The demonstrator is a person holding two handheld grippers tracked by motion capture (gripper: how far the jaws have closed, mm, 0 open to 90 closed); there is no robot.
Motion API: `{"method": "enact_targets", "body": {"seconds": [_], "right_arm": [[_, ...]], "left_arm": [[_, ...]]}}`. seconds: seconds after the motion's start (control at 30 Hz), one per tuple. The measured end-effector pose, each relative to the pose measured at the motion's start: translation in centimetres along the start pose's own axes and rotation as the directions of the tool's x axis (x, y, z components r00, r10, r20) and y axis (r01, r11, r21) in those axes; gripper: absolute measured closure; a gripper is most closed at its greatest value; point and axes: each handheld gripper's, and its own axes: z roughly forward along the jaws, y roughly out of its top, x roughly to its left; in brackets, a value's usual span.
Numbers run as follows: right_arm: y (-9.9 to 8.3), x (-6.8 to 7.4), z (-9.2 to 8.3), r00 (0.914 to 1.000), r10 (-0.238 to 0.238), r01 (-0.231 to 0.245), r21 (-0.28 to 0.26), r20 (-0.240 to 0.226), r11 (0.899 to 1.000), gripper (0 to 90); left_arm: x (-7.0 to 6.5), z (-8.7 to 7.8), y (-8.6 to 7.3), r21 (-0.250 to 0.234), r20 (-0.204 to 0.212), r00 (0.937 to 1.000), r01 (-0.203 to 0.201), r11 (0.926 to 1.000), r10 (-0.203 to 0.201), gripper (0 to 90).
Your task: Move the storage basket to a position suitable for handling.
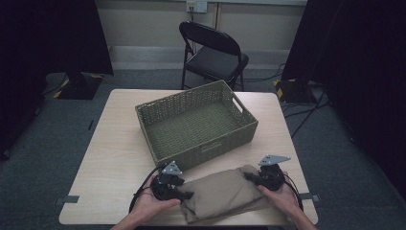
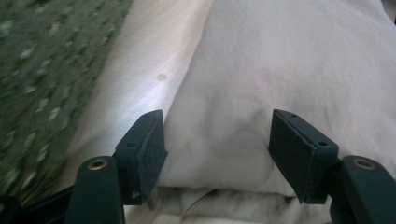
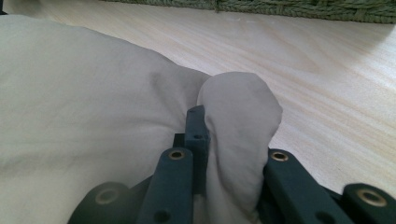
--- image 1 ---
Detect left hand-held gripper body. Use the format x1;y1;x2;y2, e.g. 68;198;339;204
150;160;186;202

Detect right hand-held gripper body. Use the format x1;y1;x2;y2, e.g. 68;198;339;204
255;154;291;192

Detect beige cloth garment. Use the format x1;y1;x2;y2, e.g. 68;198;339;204
176;164;279;224

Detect green woven basket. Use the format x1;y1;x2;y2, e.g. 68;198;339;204
134;80;259;172

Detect person's right hand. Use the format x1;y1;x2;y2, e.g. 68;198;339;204
257;172;304;221

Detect person's left hand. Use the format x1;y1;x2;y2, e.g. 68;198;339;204
129;183;182;224

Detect grey tape strip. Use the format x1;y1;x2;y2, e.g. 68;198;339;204
300;192;320;203
54;195;80;205

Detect black stand base yellow stripes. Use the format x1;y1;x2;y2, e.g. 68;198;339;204
44;71;104;101
272;78;315;104

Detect black folding chair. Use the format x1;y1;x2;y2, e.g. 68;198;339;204
178;20;250;92

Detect black curtain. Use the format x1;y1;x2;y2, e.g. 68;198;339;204
0;0;114;154
281;0;406;202

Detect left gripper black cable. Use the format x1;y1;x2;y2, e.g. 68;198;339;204
127;163;169;215

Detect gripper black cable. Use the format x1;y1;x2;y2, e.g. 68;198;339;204
127;163;169;215
282;173;305;213

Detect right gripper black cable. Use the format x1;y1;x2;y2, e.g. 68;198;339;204
282;173;305;213

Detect black floor cables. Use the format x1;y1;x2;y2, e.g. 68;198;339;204
282;92;333;139

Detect white wall socket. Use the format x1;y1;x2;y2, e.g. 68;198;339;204
186;0;209;13

